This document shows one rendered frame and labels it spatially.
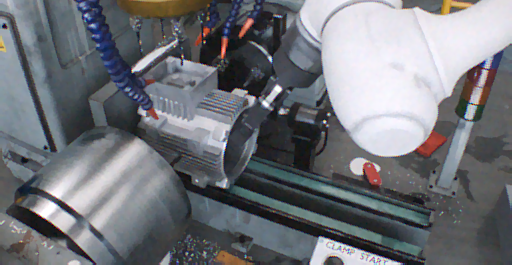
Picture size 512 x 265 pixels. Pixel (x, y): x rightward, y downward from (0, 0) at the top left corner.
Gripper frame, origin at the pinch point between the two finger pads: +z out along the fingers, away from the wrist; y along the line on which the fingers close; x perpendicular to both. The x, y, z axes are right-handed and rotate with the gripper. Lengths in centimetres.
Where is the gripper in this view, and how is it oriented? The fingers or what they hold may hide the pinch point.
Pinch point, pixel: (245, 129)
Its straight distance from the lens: 79.3
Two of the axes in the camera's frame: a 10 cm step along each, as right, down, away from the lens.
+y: -4.4, 5.4, -7.2
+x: 7.8, 6.3, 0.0
